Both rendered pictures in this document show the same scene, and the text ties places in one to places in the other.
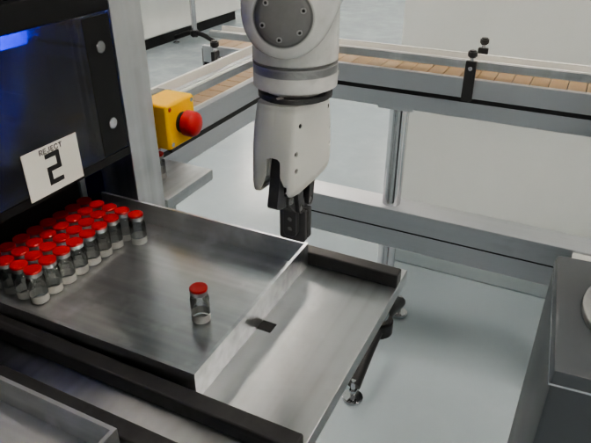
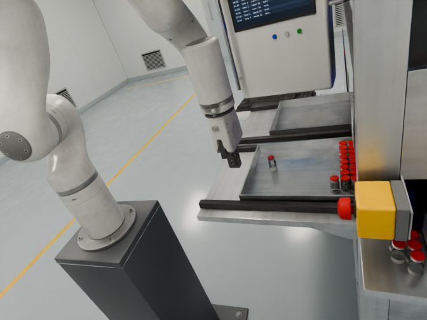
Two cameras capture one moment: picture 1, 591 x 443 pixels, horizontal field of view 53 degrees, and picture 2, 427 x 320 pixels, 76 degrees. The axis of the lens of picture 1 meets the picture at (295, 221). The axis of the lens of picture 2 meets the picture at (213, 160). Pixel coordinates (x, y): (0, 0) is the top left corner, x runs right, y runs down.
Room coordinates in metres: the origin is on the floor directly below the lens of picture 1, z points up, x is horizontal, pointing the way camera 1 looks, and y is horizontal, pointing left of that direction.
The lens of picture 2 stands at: (1.22, -0.01, 1.38)
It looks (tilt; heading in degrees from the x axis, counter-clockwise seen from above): 30 degrees down; 184
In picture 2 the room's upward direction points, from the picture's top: 19 degrees counter-clockwise
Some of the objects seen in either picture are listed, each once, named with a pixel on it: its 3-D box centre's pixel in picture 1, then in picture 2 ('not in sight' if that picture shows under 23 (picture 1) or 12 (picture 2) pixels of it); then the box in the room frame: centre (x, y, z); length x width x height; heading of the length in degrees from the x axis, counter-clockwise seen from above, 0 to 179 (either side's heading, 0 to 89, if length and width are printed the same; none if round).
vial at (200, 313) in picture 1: (200, 304); (272, 163); (0.53, 0.11, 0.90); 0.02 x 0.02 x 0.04
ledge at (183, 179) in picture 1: (157, 180); (404, 265); (0.92, 0.24, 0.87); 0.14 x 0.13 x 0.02; 64
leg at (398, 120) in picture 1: (388, 230); not in sight; (1.44, -0.27, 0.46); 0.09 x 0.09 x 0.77; 64
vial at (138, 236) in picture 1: (137, 228); (334, 185); (0.70, 0.22, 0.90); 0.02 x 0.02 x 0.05
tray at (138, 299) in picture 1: (140, 273); (309, 169); (0.60, 0.19, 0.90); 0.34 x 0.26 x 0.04; 64
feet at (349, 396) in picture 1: (378, 335); not in sight; (1.44, -0.27, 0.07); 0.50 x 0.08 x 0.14; 154
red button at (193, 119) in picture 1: (187, 123); (349, 208); (0.87, 0.17, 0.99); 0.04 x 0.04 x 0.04; 64
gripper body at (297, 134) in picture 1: (295, 132); (223, 126); (0.58, 0.00, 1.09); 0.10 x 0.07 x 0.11; 154
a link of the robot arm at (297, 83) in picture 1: (296, 73); (216, 103); (0.58, 0.00, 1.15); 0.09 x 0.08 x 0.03; 154
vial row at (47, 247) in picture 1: (70, 248); (353, 165); (0.65, 0.29, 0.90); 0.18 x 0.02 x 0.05; 154
